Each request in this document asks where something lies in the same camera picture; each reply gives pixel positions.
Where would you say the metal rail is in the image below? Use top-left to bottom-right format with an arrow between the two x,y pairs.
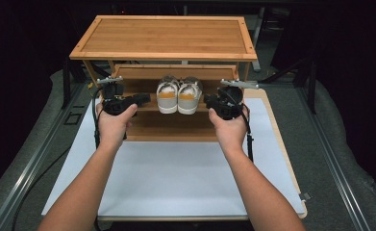
0,84 -> 85,231
295,84 -> 371,231

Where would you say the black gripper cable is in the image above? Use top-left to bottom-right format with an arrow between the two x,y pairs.
91,88 -> 105,150
227,90 -> 255,164

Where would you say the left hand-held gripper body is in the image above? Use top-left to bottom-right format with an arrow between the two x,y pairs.
95,75 -> 138,116

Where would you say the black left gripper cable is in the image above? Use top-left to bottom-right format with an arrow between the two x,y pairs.
91,88 -> 105,150

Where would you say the person's right hand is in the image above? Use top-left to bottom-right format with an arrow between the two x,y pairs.
208,105 -> 251,152

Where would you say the person's left hand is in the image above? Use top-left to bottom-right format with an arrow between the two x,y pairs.
95,102 -> 139,148

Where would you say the white table mat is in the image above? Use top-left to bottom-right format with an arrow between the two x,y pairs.
40,97 -> 307,218

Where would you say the black floor cable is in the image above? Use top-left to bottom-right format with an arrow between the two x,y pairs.
12,146 -> 72,231

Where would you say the three-tier wooden shoe rack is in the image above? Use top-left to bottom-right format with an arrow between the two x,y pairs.
69,14 -> 258,143

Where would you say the white grey sneaker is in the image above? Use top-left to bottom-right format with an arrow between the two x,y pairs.
177,76 -> 204,116
156,75 -> 181,116

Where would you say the white stand leg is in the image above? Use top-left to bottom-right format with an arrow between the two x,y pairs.
251,8 -> 264,72

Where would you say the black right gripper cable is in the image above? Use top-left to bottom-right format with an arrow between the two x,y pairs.
227,90 -> 255,164

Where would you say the black stand leg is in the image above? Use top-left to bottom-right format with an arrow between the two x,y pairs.
306,61 -> 316,114
62,57 -> 72,110

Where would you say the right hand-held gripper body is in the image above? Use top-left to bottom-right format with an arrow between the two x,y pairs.
212,78 -> 260,121

